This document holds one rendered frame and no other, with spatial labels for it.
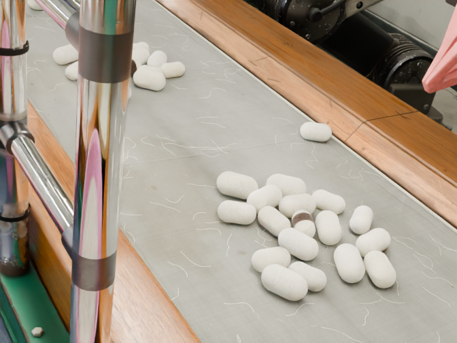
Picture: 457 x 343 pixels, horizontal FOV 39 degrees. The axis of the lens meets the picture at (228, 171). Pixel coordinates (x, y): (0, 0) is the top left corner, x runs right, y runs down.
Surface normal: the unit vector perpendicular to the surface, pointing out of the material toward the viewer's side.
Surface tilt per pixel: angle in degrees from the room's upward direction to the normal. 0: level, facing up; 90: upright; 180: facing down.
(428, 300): 0
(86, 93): 90
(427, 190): 45
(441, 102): 0
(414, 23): 89
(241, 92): 0
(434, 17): 88
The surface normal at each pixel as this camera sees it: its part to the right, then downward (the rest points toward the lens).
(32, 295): 0.15, -0.83
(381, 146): -0.48, -0.47
